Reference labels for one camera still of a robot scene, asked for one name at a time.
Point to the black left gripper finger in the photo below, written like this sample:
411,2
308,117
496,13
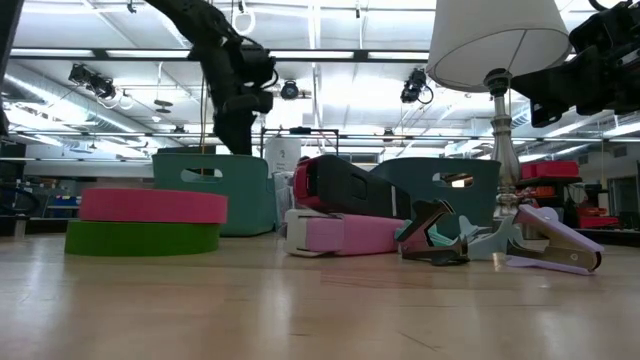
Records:
244,137
224,137

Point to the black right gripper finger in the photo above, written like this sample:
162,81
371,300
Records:
544,114
565,80

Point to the pink tape roll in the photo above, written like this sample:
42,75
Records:
150,206

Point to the purple staple remover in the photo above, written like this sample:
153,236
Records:
560,230

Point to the red and black stapler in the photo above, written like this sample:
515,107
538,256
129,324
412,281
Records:
350,187

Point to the green tape roll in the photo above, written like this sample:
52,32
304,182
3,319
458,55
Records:
140,239

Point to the light blue staple remover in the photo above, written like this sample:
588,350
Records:
492,245

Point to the pink and white stapler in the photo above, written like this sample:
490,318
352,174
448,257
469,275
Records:
360,232

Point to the black staple remover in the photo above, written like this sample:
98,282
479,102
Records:
427,217

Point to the teal staple remover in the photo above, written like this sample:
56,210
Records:
440,239

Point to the white numbered sign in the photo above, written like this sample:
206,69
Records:
282,155

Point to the large red storage bin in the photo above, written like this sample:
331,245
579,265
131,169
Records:
550,170

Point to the thin black rectangular stand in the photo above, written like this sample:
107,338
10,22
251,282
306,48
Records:
300,130

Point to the light teal plastic bin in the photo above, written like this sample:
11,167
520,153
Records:
250,200

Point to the white shade table lamp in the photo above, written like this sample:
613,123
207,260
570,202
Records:
480,40

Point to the small red storage bin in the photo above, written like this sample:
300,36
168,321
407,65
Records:
597,221

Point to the dark teal plastic bin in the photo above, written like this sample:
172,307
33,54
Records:
415,172

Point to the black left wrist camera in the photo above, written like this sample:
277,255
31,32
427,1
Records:
260,65

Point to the round black overhead camera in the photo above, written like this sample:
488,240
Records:
289,90

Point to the black camera on mount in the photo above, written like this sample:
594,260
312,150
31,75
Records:
95,82

